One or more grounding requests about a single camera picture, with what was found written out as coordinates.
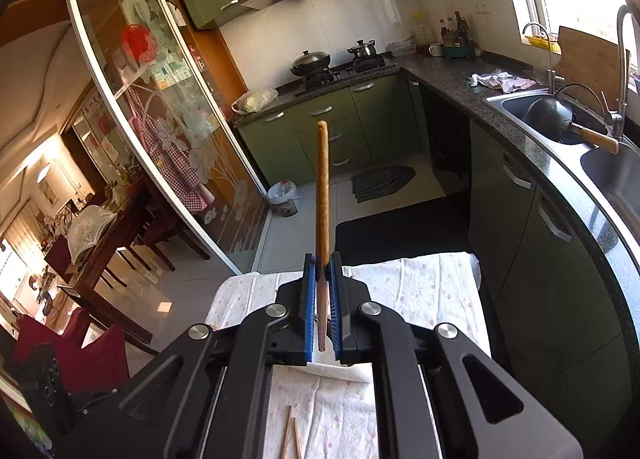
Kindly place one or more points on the red checked apron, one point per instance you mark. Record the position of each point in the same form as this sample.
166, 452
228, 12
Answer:
175, 164

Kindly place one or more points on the floral white cloth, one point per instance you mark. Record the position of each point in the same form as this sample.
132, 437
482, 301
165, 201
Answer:
415, 284

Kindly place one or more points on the dark wooden dining table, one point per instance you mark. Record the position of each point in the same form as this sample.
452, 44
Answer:
100, 269

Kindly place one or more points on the white mug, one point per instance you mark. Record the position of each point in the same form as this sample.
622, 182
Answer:
435, 50

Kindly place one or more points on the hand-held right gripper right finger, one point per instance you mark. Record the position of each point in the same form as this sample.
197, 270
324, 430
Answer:
336, 304

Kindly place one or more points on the green lower cabinets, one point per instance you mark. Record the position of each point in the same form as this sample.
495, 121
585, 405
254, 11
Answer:
550, 259

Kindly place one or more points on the clear plastic jar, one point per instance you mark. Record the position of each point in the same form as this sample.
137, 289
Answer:
422, 31

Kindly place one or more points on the steel double sink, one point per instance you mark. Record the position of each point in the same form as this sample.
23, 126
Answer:
510, 106

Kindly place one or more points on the wooden chopstick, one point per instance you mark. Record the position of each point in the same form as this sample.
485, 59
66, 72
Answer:
286, 434
322, 189
298, 441

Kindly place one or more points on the crumpled rags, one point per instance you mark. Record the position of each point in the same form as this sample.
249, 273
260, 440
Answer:
500, 81

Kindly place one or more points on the black gas stove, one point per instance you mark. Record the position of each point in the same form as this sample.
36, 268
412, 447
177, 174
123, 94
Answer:
370, 68

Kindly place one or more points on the clear plastic bag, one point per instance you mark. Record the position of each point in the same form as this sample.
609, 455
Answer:
255, 100

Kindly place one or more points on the small trash bin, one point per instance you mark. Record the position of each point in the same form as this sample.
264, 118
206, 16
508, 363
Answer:
284, 199

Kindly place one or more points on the steel pot with lid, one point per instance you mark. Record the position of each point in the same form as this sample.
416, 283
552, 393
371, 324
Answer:
362, 50

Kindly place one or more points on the black wok with lid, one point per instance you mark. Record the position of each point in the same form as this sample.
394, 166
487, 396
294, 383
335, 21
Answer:
310, 63

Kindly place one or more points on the tall steel faucet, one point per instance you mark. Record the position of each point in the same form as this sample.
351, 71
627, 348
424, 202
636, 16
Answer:
622, 64

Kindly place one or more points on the group of condiment bottles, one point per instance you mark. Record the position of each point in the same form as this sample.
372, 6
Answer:
456, 31

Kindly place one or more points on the yellow bowl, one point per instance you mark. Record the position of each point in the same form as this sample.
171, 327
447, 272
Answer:
542, 44

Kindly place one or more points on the red upholstered chair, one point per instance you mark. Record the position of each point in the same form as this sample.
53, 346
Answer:
85, 354

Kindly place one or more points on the grey floor mat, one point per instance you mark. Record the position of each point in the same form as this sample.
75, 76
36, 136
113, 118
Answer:
382, 184

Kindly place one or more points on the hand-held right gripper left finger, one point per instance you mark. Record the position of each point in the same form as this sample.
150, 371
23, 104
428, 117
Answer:
311, 304

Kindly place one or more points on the etched glass sliding door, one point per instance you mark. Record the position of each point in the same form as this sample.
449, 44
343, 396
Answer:
165, 139

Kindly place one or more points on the wooden cutting board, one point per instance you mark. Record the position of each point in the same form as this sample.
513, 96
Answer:
585, 59

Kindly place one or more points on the white utensil tray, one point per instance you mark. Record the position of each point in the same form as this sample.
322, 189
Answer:
325, 371

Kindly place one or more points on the green tray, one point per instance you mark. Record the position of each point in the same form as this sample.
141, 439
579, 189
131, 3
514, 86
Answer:
460, 52

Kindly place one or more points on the clear food container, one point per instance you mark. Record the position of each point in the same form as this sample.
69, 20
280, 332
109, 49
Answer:
401, 48

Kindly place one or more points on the white wall socket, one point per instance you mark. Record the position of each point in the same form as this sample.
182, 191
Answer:
483, 5

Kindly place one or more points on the white lace cloth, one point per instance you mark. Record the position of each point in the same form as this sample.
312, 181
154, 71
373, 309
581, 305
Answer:
90, 234

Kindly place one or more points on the small steel faucet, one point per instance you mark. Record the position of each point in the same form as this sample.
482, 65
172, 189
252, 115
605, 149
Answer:
550, 74

